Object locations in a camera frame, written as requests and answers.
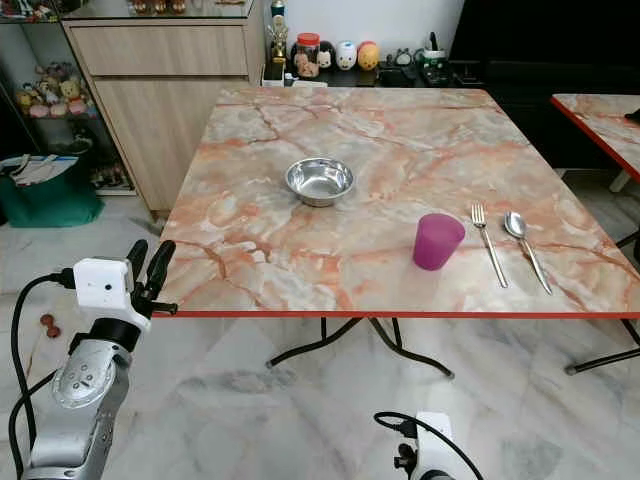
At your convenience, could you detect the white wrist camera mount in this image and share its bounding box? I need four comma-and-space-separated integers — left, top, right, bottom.
73, 258, 151, 331
415, 412, 453, 480

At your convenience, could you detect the beige plush toy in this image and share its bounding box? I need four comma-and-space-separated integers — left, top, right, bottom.
15, 85, 46, 119

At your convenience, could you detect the yellow round figurine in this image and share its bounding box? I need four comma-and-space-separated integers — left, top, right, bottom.
357, 40, 381, 72

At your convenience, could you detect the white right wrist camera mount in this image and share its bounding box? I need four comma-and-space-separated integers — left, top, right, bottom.
415, 412, 453, 480

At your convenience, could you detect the gold trophy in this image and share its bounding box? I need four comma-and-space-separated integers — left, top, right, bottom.
268, 0, 291, 69

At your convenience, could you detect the green white desk ornament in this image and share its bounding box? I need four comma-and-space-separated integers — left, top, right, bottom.
420, 32, 449, 83

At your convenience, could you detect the green shopping bag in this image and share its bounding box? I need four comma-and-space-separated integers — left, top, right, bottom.
0, 155, 104, 229

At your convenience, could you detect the stainless steel bowl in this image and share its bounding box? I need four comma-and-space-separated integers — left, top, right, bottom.
285, 157, 356, 208

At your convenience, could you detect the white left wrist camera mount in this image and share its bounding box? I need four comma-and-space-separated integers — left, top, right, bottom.
73, 258, 151, 331

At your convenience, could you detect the yellow plush bear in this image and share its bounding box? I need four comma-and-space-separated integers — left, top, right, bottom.
60, 78, 86, 116

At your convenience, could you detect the marble pattern folding table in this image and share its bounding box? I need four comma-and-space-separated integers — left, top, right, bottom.
550, 93, 640, 251
157, 85, 640, 381

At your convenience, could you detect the light wooden cabinet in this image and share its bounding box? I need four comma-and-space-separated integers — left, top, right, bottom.
63, 15, 266, 213

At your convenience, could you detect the red lid glass jar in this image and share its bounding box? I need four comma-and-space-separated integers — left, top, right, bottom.
294, 33, 321, 79

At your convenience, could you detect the purple plastic cup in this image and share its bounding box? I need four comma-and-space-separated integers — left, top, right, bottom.
412, 212, 467, 272

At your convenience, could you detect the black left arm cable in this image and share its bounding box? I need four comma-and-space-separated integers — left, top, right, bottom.
10, 272, 76, 480

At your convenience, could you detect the glass display shelf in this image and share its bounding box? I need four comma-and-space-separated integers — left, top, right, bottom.
0, 0, 136, 196

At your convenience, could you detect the silver metal spoon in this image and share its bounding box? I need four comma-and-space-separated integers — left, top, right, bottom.
504, 211, 553, 295

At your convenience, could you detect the silver metal fork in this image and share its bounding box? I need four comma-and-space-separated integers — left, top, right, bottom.
470, 204, 509, 289

